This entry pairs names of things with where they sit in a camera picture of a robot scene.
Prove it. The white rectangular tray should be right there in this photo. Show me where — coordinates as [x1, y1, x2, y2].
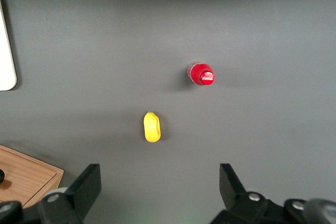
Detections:
[0, 0, 18, 92]

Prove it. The yellow lemon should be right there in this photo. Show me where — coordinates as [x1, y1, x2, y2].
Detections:
[143, 111, 161, 143]

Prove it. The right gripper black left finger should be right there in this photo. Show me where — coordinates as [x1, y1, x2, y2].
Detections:
[38, 163, 102, 224]

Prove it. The dark grey table mat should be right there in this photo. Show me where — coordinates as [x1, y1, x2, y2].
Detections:
[0, 0, 336, 224]

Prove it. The wooden drawer with short handle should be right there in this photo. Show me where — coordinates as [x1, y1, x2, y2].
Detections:
[0, 150, 57, 208]

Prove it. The red cola bottle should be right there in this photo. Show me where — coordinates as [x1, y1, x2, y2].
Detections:
[186, 61, 215, 86]

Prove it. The wooden drawer cabinet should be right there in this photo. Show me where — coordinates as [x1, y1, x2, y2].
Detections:
[0, 144, 65, 210]

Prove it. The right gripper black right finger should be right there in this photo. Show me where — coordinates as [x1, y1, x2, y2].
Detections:
[209, 163, 286, 224]

